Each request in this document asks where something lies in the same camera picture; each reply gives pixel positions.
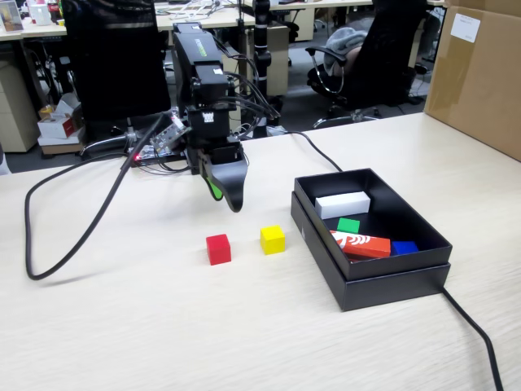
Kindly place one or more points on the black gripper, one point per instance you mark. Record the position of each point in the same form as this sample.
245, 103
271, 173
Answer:
221, 155

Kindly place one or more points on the red wooden cube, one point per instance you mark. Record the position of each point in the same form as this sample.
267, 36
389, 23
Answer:
218, 250

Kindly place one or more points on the yellow wooden cube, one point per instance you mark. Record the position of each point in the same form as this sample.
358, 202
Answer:
272, 240

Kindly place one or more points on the green wooden cube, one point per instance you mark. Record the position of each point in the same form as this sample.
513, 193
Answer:
348, 225

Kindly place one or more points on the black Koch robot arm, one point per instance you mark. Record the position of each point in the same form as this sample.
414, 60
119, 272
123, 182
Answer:
187, 61

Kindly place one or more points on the orange box with white print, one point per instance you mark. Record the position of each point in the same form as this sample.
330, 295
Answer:
366, 246

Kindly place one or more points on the black cardboard box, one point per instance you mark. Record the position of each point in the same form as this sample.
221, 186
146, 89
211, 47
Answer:
399, 264

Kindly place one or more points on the black open box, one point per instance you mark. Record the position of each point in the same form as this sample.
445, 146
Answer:
399, 289

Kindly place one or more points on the large brown cardboard box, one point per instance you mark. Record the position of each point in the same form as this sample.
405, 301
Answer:
476, 81

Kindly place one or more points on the controller board with red light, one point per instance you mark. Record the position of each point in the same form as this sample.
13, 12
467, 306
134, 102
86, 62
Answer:
140, 157

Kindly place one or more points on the white rectangular block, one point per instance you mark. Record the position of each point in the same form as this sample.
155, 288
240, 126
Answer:
342, 205

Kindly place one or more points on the black vertical pole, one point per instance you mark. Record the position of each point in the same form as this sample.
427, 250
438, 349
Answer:
260, 40

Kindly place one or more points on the beige office desk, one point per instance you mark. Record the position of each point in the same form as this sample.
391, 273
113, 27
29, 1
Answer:
40, 32
224, 20

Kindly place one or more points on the black mesh office chair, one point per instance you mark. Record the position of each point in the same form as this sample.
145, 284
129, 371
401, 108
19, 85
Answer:
114, 61

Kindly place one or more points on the white and red carton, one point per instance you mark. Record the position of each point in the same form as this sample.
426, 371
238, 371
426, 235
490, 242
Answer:
57, 129

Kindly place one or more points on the blue wooden cube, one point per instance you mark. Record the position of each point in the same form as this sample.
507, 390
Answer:
405, 247

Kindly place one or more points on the grey cloth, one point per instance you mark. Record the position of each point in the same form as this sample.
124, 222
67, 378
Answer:
346, 40

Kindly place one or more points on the black office chair chrome arms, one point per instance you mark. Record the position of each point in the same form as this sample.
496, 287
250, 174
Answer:
386, 61

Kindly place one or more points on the cola bottle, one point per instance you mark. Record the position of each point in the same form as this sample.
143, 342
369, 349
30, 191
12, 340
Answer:
54, 12

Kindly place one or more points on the standing picture card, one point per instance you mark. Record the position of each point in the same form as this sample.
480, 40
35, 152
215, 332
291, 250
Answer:
11, 16

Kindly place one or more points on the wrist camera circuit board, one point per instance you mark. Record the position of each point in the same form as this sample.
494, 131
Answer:
169, 134

